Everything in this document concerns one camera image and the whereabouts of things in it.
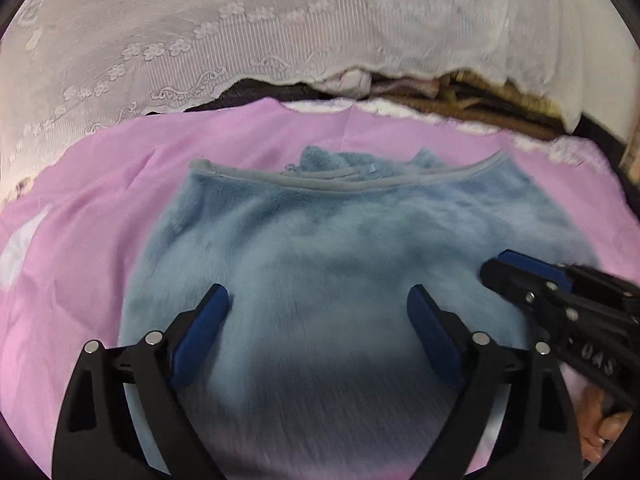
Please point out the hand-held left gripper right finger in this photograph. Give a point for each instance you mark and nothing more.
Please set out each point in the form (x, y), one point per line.
(432, 335)

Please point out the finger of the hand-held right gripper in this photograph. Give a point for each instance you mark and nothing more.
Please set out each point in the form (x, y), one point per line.
(535, 265)
(520, 287)

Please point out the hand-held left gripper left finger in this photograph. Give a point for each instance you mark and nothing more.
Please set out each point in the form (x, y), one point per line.
(202, 330)

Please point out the blue fleece zip jacket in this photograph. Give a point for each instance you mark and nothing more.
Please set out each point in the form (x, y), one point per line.
(325, 240)

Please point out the person's right hand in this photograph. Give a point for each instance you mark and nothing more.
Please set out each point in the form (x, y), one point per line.
(605, 425)

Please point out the pink bed sheet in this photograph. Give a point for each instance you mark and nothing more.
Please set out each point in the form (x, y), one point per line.
(90, 210)

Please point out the brown patterned folded blanket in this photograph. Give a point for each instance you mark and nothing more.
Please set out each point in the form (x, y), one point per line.
(500, 102)

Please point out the dark folded cloth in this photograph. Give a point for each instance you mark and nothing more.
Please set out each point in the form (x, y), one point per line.
(250, 91)

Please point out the pink white folded cloth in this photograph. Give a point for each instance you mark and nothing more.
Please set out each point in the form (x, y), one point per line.
(360, 84)

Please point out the white lace cover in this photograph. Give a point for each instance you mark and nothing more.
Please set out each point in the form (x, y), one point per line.
(200, 10)

